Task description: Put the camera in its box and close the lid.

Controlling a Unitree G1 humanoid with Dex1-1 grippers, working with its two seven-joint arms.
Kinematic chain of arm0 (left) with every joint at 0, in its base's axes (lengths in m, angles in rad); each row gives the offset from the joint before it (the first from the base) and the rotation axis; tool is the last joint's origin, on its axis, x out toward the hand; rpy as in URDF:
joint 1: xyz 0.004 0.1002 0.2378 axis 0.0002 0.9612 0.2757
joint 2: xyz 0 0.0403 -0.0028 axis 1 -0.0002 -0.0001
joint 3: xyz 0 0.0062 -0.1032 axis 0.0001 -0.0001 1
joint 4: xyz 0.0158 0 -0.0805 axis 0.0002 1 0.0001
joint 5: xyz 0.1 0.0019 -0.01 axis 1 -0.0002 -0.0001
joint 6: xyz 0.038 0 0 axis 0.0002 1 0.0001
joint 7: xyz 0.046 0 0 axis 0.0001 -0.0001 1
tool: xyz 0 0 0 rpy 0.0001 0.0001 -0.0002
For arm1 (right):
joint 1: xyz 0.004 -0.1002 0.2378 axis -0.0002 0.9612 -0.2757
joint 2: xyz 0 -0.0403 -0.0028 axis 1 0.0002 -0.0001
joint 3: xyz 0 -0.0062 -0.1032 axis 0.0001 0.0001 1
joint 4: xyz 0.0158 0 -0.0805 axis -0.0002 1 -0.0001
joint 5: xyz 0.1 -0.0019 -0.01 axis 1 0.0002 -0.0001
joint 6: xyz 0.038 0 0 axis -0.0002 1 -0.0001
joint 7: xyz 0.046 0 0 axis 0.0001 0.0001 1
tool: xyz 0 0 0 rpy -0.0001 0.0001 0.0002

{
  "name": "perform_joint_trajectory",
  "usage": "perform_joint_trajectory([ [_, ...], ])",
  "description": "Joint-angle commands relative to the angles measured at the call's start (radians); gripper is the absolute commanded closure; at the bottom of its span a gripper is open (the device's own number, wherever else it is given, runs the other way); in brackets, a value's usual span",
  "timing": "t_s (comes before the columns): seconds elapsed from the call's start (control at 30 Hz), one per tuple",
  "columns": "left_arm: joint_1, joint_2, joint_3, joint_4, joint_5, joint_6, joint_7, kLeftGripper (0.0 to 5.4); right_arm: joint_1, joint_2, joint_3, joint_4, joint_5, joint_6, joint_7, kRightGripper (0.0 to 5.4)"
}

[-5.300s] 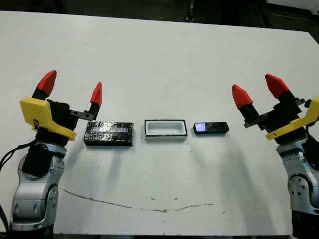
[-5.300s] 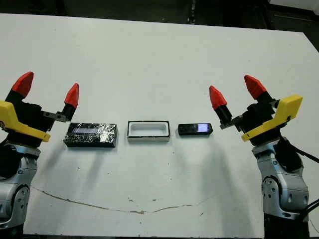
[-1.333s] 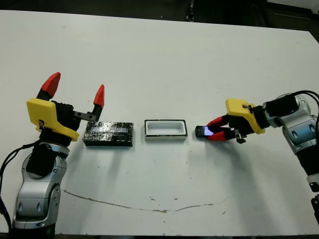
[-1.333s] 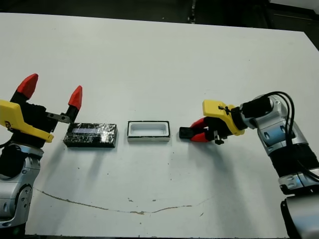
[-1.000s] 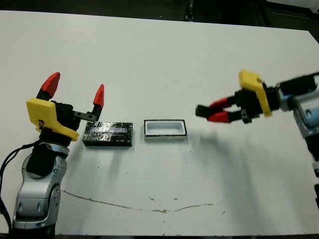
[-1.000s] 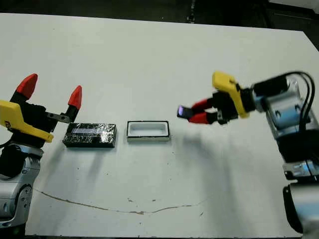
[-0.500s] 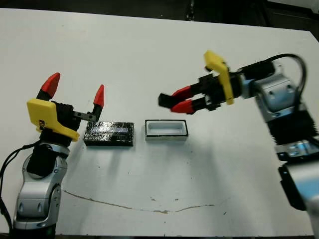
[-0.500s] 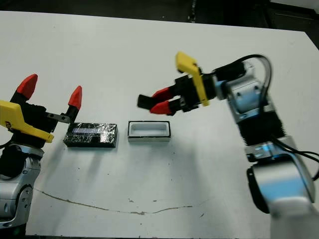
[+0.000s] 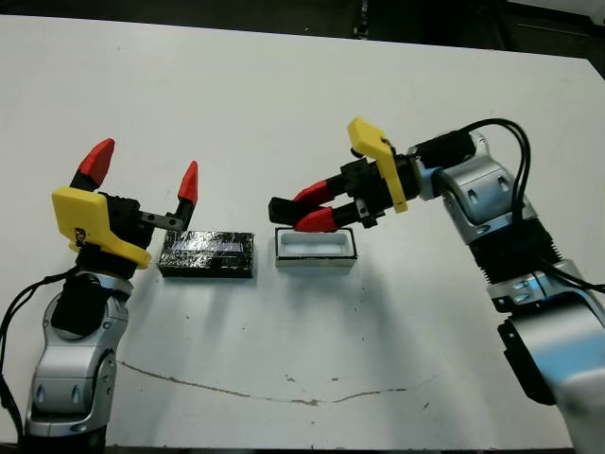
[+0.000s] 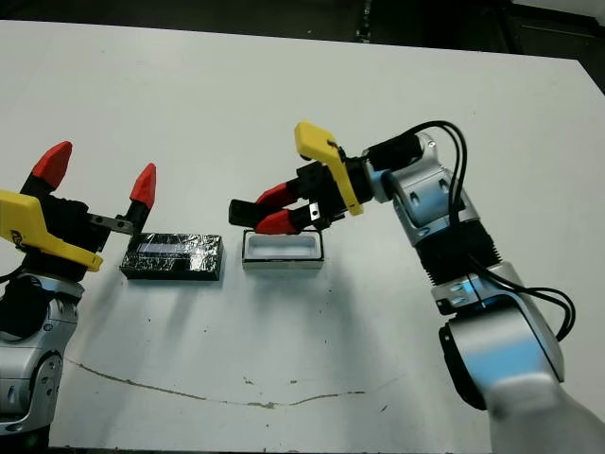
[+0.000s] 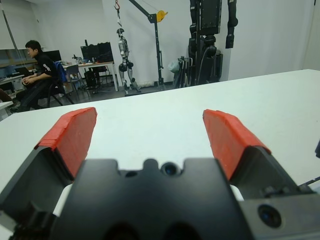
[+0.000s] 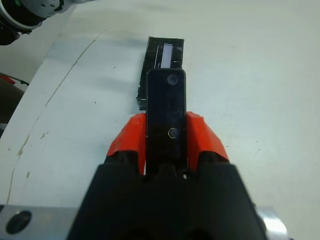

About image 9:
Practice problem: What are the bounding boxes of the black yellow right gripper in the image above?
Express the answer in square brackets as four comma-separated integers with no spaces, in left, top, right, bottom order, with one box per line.
[292,116,423,234]

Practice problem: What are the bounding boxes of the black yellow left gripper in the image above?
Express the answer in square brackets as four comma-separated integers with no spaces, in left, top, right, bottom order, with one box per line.
[50,138,199,280]

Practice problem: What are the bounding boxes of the shiny black box lid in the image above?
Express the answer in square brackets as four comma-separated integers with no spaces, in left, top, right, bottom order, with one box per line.
[157,230,256,280]

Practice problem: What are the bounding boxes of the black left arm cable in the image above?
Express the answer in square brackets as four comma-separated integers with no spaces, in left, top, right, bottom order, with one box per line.
[0,270,79,450]

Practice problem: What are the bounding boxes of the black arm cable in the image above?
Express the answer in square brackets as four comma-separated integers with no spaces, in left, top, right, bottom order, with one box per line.
[456,117,605,292]
[0,270,79,450]

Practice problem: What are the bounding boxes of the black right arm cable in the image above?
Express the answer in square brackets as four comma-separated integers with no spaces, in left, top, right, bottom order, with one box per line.
[456,117,605,292]

